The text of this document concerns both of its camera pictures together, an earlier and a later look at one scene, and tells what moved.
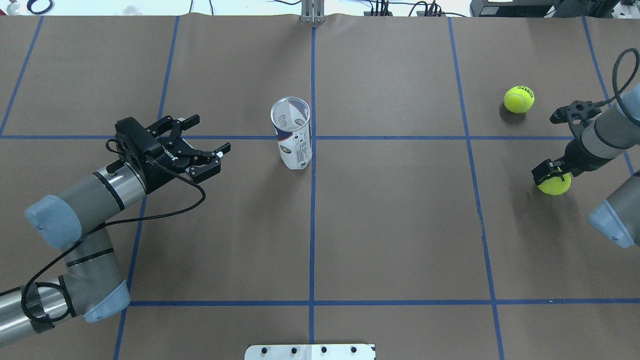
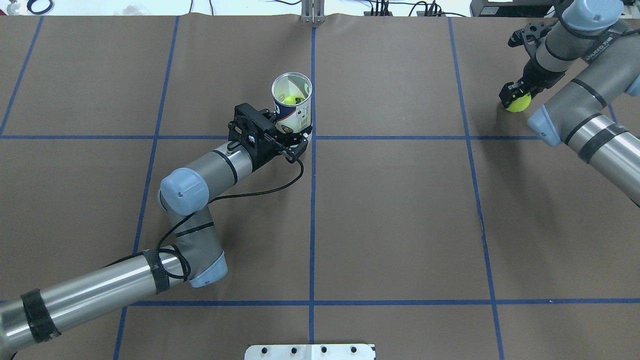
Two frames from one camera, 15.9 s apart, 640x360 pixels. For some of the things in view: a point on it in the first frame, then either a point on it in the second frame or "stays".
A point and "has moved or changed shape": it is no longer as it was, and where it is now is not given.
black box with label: [511, 8] stays
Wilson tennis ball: [557, 185] -> [293, 99]
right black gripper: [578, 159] -> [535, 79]
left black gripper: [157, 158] -> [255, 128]
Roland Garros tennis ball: [519, 99] stays
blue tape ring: [29, 7] stays
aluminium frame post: [313, 11] stays
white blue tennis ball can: [290, 117] has moved or changed shape
